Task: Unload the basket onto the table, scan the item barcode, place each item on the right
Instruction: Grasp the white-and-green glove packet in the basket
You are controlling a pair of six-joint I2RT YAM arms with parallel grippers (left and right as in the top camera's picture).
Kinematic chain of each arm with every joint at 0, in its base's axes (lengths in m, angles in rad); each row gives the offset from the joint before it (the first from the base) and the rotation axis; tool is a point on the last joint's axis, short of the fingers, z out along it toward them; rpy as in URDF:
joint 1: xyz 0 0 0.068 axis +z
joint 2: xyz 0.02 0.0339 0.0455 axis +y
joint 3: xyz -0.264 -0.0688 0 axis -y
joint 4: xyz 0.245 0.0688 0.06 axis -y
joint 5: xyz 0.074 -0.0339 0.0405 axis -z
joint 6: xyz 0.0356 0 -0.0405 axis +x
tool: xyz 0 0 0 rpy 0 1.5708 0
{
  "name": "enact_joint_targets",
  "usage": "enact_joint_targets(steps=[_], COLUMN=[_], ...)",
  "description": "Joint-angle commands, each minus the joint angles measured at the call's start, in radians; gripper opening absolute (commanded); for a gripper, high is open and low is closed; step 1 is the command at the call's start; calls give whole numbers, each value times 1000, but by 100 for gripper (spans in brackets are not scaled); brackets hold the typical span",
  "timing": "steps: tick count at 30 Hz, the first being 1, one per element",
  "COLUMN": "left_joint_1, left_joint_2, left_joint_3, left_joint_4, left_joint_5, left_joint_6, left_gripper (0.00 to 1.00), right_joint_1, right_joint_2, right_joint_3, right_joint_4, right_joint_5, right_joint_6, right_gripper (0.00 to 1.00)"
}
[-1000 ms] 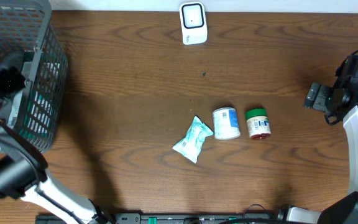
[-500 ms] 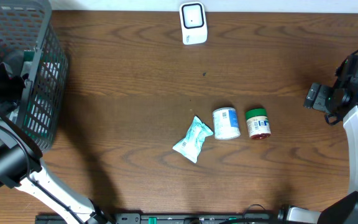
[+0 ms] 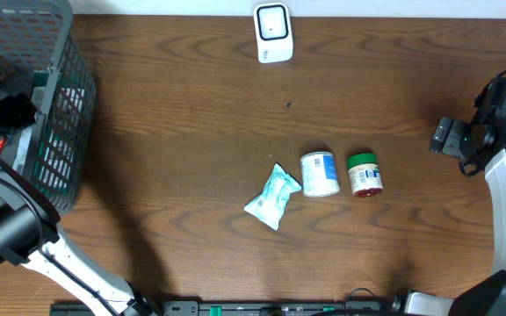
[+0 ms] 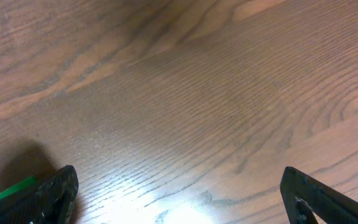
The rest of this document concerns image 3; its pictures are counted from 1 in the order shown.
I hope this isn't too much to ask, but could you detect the green white pouch packet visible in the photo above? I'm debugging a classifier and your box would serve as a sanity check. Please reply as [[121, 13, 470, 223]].
[[13, 72, 49, 176]]

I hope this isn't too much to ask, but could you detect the green lid glass jar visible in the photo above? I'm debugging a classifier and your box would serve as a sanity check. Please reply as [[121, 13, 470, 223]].
[[346, 153, 384, 198]]

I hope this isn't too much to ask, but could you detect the white blue label container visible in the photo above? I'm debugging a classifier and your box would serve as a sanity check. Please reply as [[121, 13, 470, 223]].
[[300, 151, 340, 198]]

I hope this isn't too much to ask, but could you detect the mint green wipes pack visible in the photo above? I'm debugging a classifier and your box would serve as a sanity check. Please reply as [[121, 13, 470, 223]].
[[244, 164, 301, 231]]

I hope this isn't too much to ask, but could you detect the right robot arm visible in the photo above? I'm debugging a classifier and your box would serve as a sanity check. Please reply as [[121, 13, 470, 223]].
[[392, 120, 506, 315]]

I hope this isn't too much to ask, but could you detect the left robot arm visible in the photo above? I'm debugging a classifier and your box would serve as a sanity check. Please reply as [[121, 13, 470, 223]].
[[0, 94, 163, 315]]

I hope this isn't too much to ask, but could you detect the white barcode scanner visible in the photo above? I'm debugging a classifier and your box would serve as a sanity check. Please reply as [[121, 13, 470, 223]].
[[253, 3, 293, 64]]

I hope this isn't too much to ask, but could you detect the grey plastic mesh basket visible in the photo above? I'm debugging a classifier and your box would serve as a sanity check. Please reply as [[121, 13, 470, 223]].
[[0, 1, 97, 214]]

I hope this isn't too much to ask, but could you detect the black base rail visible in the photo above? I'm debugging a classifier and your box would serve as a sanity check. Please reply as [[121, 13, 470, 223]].
[[49, 299, 394, 316]]

